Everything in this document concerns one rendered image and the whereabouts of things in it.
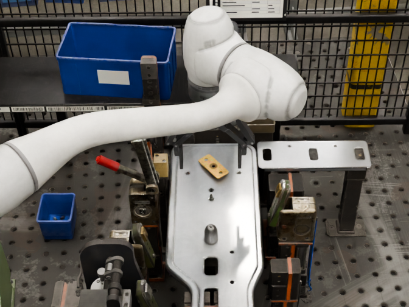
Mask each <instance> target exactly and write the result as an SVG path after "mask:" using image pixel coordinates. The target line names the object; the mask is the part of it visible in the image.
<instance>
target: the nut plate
mask: <svg viewBox="0 0 409 307"><path fill-rule="evenodd" d="M205 159H208V161H205ZM198 162H199V163H200V164H201V165H203V166H204V167H205V168H206V169H207V170H208V171H209V172H210V173H211V174H212V175H213V176H214V177H215V178H217V179H219V178H221V177H223V176H225V175H226V174H228V173H229V171H228V170H227V169H226V168H224V167H223V166H222V165H221V164H220V163H219V162H218V161H217V160H216V159H215V158H214V157H213V156H211V155H210V154H208V155H206V156H204V157H203V158H201V159H199V160H198ZM219 172H222V174H219Z"/></svg>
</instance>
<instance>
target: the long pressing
mask: <svg viewBox="0 0 409 307"><path fill-rule="evenodd" d="M208 154H210V155H211V156H213V157H214V158H215V159H216V160H217V161H218V162H219V163H220V164H221V165H222V166H223V167H224V168H226V169H227V170H228V171H229V173H228V174H226V175H225V176H223V177H221V178H219V179H217V178H215V177H214V176H213V175H212V174H211V173H210V172H209V171H208V170H207V169H206V168H205V167H204V166H203V165H201V164H200V163H199V162H198V160H199V159H201V158H203V157H204V156H206V155H208ZM187 172H189V173H190V174H188V175H187V174H186V173H187ZM237 172H240V174H237ZM210 188H212V189H213V192H210V191H209V189H210ZM210 194H212V196H213V199H214V200H213V201H210V200H209V196H210ZM208 224H214V225H215V226H216V227H217V230H218V241H217V243H215V244H213V245H209V244H207V243H205V227H206V226H207V225H208ZM230 251H233V252H234V253H230ZM206 258H216V259H217V261H218V273H217V275H206V274H205V259H206ZM166 269H167V271H168V273H169V274H171V276H173V277H174V278H175V279H176V280H177V281H179V282H180V283H181V284H182V285H183V286H185V287H186V288H187V289H188V290H189V292H190V293H191V307H205V290H206V289H216V290H218V307H254V290H255V288H256V286H257V283H258V281H259V279H260V277H261V275H262V272H263V270H264V256H263V245H262V225H261V214H260V194H259V173H258V162H257V151H256V149H255V148H254V147H253V146H251V145H247V149H246V155H242V167H241V169H238V143H215V144H183V169H180V159H179V156H175V155H174V148H173V149H172V152H171V162H170V183H169V205H168V217H167V239H166ZM230 281H234V284H231V283H230Z"/></svg>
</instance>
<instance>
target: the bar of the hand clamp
mask: <svg viewBox="0 0 409 307"><path fill-rule="evenodd" d="M147 142H150V144H152V145H156V143H157V139H156V138H146V139H137V140H131V141H127V143H128V144H131V145H132V146H134V147H135V150H136V153H137V156H138V160H139V163H140V165H141V169H142V172H143V174H144V178H145V181H146V184H147V185H150V184H154V185H157V184H159V180H158V176H157V174H156V171H155V167H154V164H153V160H152V157H151V154H150V151H149V147H148V145H147ZM155 179H156V181H155Z"/></svg>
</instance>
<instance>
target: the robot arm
mask: <svg viewBox="0 0 409 307"><path fill-rule="evenodd" d="M183 59H184V65H185V68H186V70H187V80H188V89H189V97H190V98H191V99H192V104H181V105H165V106H156V107H140V108H124V109H116V110H104V111H96V112H92V113H87V114H83V115H78V116H74V117H72V118H69V119H65V120H63V121H60V122H58V123H55V124H52V125H50V126H48V127H45V128H43V129H40V130H37V131H36V132H32V133H30V134H28V135H24V136H21V137H19V138H15V139H12V140H10V141H7V142H5V143H3V144H0V217H2V216H3V215H5V214H7V213H9V212H10V211H11V210H14V209H15V208H16V207H17V206H19V205H20V204H21V203H22V202H23V201H25V200H26V199H27V198H28V197H29V196H31V195H32V194H33V193H34V192H36V191H37V190H39V189H40V188H41V187H42V186H43V185H44V184H45V183H46V182H47V181H48V180H49V179H50V178H51V177H52V176H53V175H54V174H55V173H56V172H57V171H58V170H59V169H60V168H61V167H62V166H64V165H65V164H66V163H67V162H68V161H69V160H70V159H72V158H73V157H74V156H76V155H77V154H79V153H80V152H83V151H84V150H86V149H89V148H92V147H96V146H99V145H103V144H109V143H116V142H122V141H131V140H137V139H146V138H156V137H162V136H165V137H166V145H167V146H169V145H172V146H173V148H174V155H175V156H179V159H180V169H183V142H185V140H187V139H188V137H190V136H191V135H192V134H193V133H195V132H202V131H205V130H210V129H213V130H217V128H219V129H220V130H222V131H223V132H226V133H227V134H228V135H229V136H230V137H232V138H233V139H234V140H235V141H237V142H238V169H241V167H242V155H246V149H247V145H249V144H250V145H253V144H255V140H254V134H253V132H252V131H251V129H250V128H249V126H248V124H247V123H246V122H251V121H254V120H257V119H267V118H268V119H271V120H273V121H289V120H291V119H293V118H295V117H297V116H298V115H299V114H300V112H301V111H302V109H303V108H304V106H305V103H306V100H307V88H306V86H305V82H304V80H303V79H302V77H301V76H300V75H299V74H298V73H297V72H296V71H295V70H294V69H293V68H292V67H291V66H289V65H288V64H286V63H285V62H283V61H282V60H280V59H279V58H277V57H275V56H274V55H272V54H270V53H268V52H266V51H264V50H262V49H259V48H255V47H253V46H251V45H249V44H248V43H246V42H245V41H244V40H243V39H242V38H241V37H240V36H239V34H238V33H237V32H236V31H235V30H234V26H233V23H232V21H231V19H230V18H229V16H228V14H227V13H226V12H225V10H224V9H222V8H221V7H217V6H212V5H210V6H203V7H200V8H198V9H196V10H194V11H193V12H192V13H191V14H190V15H189V16H188V17H187V20H186V24H185V27H184V35H183ZM232 121H236V123H237V125H238V127H239V129H240V130H241V131H242V133H243V134H242V133H241V132H240V131H239V130H237V129H236V128H235V127H234V126H233V125H232V124H231V123H230V122H232Z"/></svg>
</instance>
